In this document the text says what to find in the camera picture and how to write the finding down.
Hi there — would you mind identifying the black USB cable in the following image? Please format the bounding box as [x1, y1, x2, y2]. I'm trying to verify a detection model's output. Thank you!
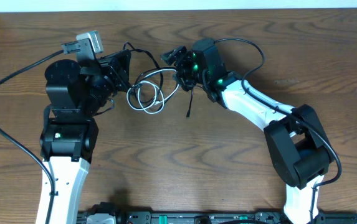
[122, 42, 195, 119]

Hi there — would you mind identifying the white USB cable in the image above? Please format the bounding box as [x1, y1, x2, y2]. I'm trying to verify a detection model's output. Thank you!
[126, 68, 181, 115]

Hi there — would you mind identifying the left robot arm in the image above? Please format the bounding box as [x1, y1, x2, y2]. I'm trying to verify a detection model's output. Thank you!
[36, 50, 131, 223]

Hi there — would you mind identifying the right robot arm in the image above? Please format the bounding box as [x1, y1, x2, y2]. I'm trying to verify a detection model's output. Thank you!
[161, 39, 342, 223]

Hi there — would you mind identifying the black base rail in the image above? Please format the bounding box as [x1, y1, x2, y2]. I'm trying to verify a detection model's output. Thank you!
[77, 202, 357, 224]

